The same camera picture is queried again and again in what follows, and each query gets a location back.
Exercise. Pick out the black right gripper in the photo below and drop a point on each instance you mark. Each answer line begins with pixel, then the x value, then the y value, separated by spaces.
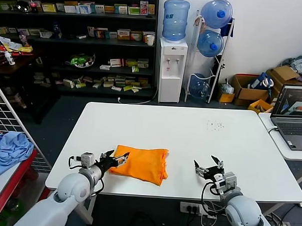
pixel 212 172

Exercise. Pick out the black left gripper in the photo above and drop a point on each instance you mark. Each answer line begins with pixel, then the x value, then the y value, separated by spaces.
pixel 107 162

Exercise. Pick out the orange t-shirt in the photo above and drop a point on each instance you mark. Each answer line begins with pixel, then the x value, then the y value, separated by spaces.
pixel 143 165

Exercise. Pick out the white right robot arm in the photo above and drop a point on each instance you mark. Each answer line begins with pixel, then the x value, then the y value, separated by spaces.
pixel 244 212

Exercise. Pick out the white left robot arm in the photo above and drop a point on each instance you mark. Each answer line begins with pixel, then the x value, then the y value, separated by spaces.
pixel 70 187

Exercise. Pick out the large white table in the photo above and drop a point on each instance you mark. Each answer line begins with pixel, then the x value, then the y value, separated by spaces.
pixel 214 145

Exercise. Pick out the small yellow bin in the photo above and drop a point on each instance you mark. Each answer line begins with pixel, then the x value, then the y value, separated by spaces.
pixel 226 97

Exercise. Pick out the yellow bin with parts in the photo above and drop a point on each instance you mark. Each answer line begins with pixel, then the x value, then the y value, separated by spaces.
pixel 259 106

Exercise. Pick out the clear plastic bag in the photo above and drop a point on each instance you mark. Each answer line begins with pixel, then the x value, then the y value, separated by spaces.
pixel 226 88

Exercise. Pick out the open cardboard box red rim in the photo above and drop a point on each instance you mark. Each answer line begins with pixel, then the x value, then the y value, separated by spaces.
pixel 249 95

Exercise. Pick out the small white side table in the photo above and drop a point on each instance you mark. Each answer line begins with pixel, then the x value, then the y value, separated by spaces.
pixel 298 155

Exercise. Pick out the grey open laptop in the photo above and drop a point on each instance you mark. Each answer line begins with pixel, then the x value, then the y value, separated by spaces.
pixel 293 129

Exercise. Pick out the white water dispenser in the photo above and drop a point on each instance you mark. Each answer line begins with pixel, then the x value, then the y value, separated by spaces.
pixel 170 81

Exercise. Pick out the white red flat box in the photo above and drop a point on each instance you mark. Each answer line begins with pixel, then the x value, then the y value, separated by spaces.
pixel 116 62

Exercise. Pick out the white metal jug rack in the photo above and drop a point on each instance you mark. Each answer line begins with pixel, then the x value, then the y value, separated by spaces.
pixel 220 71

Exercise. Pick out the blue white bag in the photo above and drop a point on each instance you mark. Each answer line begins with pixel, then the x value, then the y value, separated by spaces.
pixel 261 81

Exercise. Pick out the clear bowl green packets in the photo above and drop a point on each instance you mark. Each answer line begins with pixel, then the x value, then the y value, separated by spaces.
pixel 79 60

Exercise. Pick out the crumpled light blue cloth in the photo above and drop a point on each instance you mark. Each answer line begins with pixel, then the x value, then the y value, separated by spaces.
pixel 9 149

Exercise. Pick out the red and white cart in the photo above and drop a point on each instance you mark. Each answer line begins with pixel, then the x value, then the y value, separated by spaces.
pixel 10 184

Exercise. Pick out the black shelf unit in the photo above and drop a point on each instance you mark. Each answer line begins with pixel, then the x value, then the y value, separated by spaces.
pixel 106 47

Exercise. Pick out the green plastic bottle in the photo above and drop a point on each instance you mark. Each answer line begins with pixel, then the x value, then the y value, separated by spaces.
pixel 11 205

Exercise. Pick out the brown cardboard box open flap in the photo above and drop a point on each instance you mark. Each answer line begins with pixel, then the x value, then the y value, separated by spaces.
pixel 285 73

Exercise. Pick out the white paper cup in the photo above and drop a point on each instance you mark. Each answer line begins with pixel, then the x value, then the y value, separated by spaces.
pixel 150 40

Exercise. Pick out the yellow white medicine box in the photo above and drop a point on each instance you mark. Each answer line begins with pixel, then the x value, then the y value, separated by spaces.
pixel 123 34

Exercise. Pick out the orange red medicine box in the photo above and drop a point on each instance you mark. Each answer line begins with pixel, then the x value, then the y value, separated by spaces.
pixel 100 33

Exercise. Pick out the dark brown wooden table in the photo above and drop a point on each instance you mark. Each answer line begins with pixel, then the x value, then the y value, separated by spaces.
pixel 25 62

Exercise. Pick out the blue drink bottle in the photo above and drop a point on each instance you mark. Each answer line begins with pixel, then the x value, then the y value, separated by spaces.
pixel 57 30

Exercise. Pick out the small white bottle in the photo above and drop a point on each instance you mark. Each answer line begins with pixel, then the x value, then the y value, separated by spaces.
pixel 10 58

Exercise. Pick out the teal white medicine box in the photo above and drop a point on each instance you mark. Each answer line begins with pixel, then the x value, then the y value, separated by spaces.
pixel 121 9

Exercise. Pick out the green white medicine box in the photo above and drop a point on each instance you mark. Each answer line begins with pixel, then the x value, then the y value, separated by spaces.
pixel 134 10

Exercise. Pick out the upright blue water jug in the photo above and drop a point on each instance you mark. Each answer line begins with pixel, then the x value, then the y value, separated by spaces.
pixel 175 21

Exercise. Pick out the purple drink bottle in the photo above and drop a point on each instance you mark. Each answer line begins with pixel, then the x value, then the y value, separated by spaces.
pixel 23 38

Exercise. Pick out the white blue medicine box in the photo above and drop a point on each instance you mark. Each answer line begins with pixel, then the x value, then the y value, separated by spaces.
pixel 83 8

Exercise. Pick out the tall pink blue box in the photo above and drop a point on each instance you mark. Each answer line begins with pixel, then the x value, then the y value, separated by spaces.
pixel 144 7

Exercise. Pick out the yellow orange medicine box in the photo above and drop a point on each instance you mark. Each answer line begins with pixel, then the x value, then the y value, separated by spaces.
pixel 151 9

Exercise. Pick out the yellow green medicine box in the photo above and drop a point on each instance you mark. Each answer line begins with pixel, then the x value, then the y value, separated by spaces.
pixel 48 7

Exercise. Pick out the cola bottle red cap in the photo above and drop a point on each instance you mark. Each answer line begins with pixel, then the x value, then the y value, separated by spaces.
pixel 33 6

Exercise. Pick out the shiny silver bowl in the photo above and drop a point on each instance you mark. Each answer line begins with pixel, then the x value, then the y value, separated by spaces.
pixel 21 6

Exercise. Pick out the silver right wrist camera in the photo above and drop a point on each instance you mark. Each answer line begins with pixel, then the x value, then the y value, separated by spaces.
pixel 227 181

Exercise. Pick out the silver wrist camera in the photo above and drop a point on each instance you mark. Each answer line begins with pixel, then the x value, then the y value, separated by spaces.
pixel 87 159
pixel 227 181

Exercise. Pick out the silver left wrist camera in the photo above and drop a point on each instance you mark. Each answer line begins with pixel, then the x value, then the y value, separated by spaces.
pixel 87 159

